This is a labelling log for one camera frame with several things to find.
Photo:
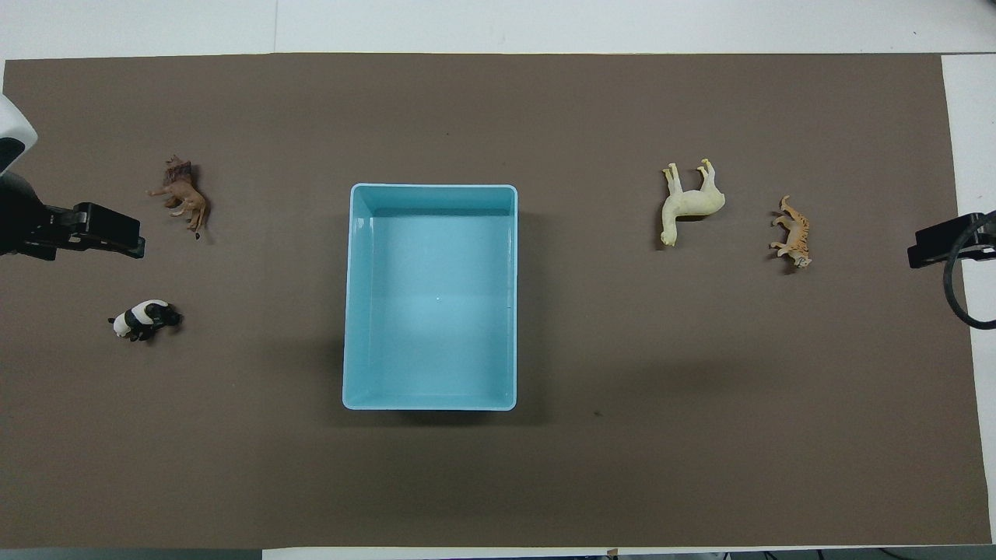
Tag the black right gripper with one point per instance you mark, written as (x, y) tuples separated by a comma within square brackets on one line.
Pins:
[(987, 232)]

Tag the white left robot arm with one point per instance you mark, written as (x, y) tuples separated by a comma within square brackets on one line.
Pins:
[(11, 132)]

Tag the cream llama toy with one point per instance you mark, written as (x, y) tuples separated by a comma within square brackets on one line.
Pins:
[(689, 204)]

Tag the orange striped tiger toy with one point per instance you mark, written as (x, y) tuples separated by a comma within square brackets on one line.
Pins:
[(795, 233)]

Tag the brown lion toy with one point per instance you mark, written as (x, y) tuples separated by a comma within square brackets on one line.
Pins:
[(185, 198)]

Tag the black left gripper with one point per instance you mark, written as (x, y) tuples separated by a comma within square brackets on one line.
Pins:
[(27, 225)]

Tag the brown table mat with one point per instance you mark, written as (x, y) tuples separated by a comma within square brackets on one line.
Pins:
[(622, 467)]

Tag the light blue storage box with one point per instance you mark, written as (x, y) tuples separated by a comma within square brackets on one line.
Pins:
[(433, 311)]

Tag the black and white panda toy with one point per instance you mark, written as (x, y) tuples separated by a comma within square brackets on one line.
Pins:
[(140, 317)]

